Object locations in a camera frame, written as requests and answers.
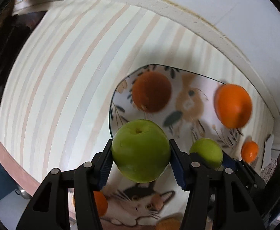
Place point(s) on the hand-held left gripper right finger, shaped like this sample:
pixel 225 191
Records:
pixel 178 170

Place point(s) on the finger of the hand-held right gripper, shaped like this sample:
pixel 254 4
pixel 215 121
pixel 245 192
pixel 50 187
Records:
pixel 229 161

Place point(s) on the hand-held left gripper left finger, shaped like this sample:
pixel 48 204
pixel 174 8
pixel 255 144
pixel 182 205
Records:
pixel 105 170

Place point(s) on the small orange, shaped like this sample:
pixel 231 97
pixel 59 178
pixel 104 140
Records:
pixel 249 151
pixel 101 203
pixel 168 225

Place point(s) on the green apple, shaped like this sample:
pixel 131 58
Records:
pixel 141 151
pixel 208 149

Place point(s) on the large orange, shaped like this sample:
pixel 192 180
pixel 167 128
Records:
pixel 233 105

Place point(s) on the floral ceramic plate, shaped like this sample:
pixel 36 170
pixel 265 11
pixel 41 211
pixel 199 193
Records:
pixel 190 105

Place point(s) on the round metal knob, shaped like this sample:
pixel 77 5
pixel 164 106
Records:
pixel 22 193

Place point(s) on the striped mat with cat print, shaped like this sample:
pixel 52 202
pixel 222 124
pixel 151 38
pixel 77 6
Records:
pixel 65 88

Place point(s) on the black gas stove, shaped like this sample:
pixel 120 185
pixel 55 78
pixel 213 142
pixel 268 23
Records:
pixel 0 64

